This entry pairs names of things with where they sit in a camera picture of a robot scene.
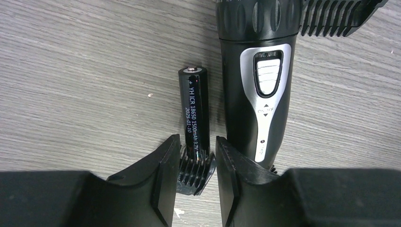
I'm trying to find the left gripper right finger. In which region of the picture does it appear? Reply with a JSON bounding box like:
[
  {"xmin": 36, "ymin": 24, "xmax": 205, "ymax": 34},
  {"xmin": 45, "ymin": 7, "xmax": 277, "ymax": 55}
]
[{"xmin": 216, "ymin": 137, "xmax": 401, "ymax": 227}]

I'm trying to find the black comb guard near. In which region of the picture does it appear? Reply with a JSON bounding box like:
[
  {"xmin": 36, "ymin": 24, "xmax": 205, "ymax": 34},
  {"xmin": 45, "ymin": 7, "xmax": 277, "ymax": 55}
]
[{"xmin": 176, "ymin": 146, "xmax": 216, "ymax": 196}]

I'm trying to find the black 18650 battery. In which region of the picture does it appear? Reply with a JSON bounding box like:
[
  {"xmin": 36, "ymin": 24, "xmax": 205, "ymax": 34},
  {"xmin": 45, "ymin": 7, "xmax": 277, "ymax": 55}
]
[{"xmin": 178, "ymin": 66, "xmax": 210, "ymax": 160}]

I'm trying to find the black comb guard upper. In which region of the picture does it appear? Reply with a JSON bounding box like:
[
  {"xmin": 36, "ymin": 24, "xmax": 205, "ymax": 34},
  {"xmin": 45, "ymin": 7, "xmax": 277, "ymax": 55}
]
[{"xmin": 299, "ymin": 0, "xmax": 388, "ymax": 37}]

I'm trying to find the black comb guard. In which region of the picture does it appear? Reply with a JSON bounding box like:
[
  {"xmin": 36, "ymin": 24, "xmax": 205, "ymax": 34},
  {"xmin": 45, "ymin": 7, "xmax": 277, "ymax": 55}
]
[
  {"xmin": 299, "ymin": 0, "xmax": 388, "ymax": 37},
  {"xmin": 176, "ymin": 146, "xmax": 216, "ymax": 196}
]

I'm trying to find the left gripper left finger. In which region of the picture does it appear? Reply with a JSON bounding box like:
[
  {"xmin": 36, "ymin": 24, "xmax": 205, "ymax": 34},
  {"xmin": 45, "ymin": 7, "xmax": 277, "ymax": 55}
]
[{"xmin": 0, "ymin": 134, "xmax": 181, "ymax": 227}]

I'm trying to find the black silver hair clipper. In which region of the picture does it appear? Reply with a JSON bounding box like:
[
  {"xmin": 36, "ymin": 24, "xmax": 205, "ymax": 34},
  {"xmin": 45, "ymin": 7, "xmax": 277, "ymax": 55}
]
[{"xmin": 216, "ymin": 0, "xmax": 304, "ymax": 169}]

